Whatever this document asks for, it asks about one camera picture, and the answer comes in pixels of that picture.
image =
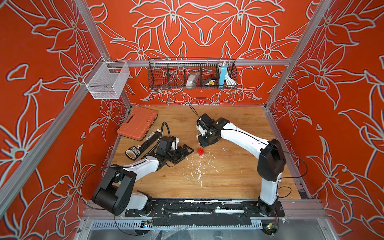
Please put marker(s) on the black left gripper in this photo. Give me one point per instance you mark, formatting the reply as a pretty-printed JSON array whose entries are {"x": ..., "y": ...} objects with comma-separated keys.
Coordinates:
[{"x": 181, "y": 156}]

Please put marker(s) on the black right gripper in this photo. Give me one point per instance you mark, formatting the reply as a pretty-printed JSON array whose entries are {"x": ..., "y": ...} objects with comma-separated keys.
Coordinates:
[{"x": 203, "y": 144}]

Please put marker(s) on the red lego brick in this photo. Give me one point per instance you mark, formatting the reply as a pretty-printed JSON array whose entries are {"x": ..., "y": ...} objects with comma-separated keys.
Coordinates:
[{"x": 201, "y": 152}]

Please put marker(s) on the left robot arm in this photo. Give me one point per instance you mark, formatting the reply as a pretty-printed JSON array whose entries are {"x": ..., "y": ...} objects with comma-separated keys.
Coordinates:
[{"x": 115, "y": 193}]

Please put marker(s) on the grey packet in basket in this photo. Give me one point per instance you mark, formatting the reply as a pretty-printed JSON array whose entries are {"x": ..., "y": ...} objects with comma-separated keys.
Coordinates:
[{"x": 192, "y": 81}]

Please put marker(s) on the black handheld tool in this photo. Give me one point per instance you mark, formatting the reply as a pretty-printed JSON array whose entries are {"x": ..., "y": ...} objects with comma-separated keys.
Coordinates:
[{"x": 133, "y": 153}]

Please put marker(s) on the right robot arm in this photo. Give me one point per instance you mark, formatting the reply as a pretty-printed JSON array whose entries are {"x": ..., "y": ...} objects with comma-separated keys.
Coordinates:
[{"x": 270, "y": 155}]

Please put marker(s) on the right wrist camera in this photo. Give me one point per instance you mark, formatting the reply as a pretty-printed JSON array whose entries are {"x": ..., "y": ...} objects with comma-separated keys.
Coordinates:
[{"x": 204, "y": 123}]

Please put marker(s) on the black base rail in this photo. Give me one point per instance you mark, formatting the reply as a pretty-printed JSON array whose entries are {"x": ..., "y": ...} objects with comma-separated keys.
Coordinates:
[{"x": 167, "y": 214}]

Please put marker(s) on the orange tool case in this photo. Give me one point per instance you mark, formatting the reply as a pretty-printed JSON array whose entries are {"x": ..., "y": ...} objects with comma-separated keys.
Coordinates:
[{"x": 138, "y": 123}]

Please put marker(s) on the white wire basket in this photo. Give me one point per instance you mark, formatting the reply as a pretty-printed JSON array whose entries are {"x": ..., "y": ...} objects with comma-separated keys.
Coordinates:
[{"x": 107, "y": 81}]

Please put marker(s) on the black item in basket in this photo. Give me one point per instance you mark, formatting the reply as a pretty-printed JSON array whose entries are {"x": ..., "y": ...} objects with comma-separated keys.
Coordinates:
[{"x": 209, "y": 82}]

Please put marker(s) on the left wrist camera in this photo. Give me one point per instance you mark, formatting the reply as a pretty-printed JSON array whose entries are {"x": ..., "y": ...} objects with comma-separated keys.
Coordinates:
[{"x": 168, "y": 144}]

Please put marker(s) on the black wire basket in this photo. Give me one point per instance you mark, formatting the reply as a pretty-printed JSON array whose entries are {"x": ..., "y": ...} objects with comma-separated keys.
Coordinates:
[{"x": 172, "y": 73}]

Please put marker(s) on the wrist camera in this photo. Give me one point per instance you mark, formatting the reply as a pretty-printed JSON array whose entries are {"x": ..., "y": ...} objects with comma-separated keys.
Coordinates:
[
  {"x": 168, "y": 144},
  {"x": 204, "y": 123}
]

